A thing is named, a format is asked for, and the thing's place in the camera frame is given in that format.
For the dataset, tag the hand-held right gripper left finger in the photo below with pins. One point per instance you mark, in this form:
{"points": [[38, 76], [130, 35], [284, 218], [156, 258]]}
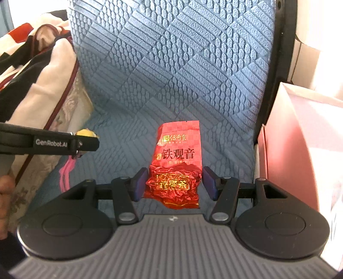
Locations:
{"points": [[140, 185]]}

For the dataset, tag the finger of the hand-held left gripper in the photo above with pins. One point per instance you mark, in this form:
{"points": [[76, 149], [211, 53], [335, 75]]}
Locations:
{"points": [[87, 144]]}

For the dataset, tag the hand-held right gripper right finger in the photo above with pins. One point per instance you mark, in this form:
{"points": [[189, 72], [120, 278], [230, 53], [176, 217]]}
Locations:
{"points": [[210, 183]]}

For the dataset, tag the small yellow soft item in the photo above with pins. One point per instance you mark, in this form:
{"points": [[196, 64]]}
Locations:
{"points": [[85, 133]]}

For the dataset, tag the red tea packet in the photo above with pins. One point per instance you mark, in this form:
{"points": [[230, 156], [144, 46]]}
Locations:
{"points": [[174, 161]]}

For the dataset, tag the pink cardboard box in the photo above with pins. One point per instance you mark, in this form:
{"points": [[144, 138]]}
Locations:
{"points": [[294, 150]]}

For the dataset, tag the person's left hand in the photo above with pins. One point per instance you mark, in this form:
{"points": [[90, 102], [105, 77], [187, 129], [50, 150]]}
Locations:
{"points": [[6, 206]]}

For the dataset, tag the pink tassel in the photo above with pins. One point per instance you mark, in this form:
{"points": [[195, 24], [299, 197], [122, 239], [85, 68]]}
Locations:
{"points": [[67, 171]]}

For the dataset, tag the red black white patterned blanket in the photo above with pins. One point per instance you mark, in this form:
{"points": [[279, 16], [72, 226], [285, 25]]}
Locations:
{"points": [[18, 45]]}

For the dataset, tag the blue quilted chair cover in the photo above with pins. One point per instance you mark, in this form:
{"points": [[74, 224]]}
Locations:
{"points": [[174, 67]]}

